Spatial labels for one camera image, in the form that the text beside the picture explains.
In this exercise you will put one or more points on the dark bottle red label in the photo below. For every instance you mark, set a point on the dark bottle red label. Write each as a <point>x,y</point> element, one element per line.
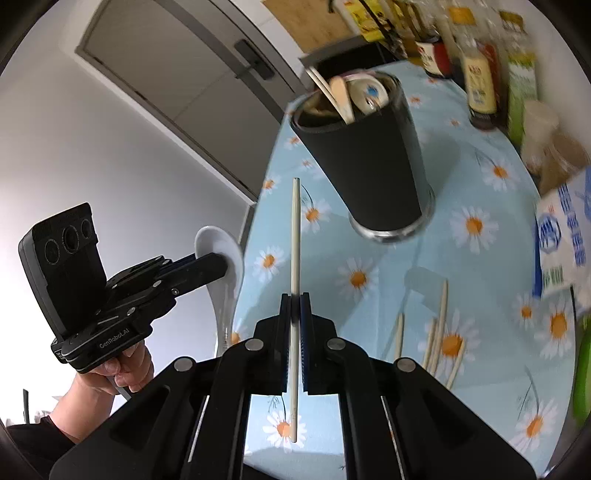
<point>434,57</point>

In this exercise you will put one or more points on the cream spoon with blue print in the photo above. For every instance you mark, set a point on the cream spoon with blue print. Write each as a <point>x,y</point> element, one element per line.
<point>369,94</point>

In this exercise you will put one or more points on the yellow carton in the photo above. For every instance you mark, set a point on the yellow carton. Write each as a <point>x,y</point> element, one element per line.
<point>364,23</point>

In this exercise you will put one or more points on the grey door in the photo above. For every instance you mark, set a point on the grey door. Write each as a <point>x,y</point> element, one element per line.
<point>184,83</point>

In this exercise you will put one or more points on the green sugar bag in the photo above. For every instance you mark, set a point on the green sugar bag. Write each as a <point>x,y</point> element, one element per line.
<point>582,392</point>

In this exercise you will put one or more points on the black cylindrical utensil holder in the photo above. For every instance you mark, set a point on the black cylindrical utensil holder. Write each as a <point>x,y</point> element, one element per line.
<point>369,175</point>

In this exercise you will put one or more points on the person's left hand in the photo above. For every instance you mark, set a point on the person's left hand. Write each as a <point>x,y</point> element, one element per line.
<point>134,369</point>

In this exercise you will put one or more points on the wooden cutting board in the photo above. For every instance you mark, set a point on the wooden cutting board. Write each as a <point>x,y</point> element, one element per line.
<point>314,23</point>

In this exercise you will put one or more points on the oil bottle green label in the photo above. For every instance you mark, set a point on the oil bottle green label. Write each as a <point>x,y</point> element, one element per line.
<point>522,87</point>

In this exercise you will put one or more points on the dark kitchen sink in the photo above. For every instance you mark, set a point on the dark kitchen sink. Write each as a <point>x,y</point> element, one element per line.
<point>360,53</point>

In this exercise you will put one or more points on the person's left forearm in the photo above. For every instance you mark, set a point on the person's left forearm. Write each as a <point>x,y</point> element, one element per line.
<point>69,415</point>

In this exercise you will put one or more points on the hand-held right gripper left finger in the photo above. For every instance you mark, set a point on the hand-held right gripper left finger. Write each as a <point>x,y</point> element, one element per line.
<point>287,332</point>

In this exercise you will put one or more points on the blue and white salt bag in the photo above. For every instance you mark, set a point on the blue and white salt bag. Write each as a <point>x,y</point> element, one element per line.
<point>561,240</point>

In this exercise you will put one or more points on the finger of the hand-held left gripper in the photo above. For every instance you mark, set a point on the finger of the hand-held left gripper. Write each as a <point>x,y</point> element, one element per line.
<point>184,262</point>
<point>203,272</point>

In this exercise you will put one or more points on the pile of wooden chopsticks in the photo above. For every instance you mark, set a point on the pile of wooden chopsticks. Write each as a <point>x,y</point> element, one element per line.
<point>441,314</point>

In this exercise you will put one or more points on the blue daisy print tablecloth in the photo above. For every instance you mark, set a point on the blue daisy print tablecloth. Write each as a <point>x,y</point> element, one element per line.
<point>485,369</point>

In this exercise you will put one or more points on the wooden spoon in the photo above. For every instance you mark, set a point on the wooden spoon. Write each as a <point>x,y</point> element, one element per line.
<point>341,97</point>

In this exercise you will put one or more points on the white ceramic spoon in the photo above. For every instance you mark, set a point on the white ceramic spoon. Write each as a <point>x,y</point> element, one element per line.
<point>217,237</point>

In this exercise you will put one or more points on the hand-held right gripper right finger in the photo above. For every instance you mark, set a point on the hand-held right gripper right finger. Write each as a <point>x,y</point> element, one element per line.
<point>307,341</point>

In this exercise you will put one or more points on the dark sauce bottle yellow label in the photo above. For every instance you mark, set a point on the dark sauce bottle yellow label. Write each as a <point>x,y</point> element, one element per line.
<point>480,92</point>

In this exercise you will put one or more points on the pale wooden chopstick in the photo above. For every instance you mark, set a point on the pale wooden chopstick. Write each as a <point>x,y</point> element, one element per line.
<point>323,90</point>
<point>315,85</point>
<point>295,230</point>

